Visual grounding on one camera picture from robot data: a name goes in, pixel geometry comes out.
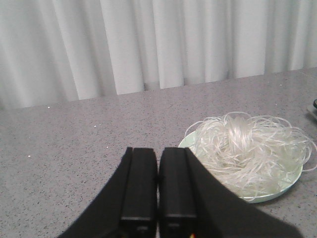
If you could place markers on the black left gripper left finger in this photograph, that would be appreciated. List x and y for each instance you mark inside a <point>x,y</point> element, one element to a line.
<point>126,207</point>

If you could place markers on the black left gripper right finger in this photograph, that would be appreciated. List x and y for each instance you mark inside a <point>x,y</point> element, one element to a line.
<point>194,204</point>

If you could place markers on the white vermicelli bundle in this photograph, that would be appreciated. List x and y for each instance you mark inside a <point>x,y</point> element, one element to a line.
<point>251,155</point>

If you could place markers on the pale green plate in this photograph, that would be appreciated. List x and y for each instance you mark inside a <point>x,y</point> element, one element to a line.
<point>188,141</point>

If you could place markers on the grey digital kitchen scale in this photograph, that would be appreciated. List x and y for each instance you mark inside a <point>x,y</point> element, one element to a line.
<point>312,109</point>

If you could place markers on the white pleated curtain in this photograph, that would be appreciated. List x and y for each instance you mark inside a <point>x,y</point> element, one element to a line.
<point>65,50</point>

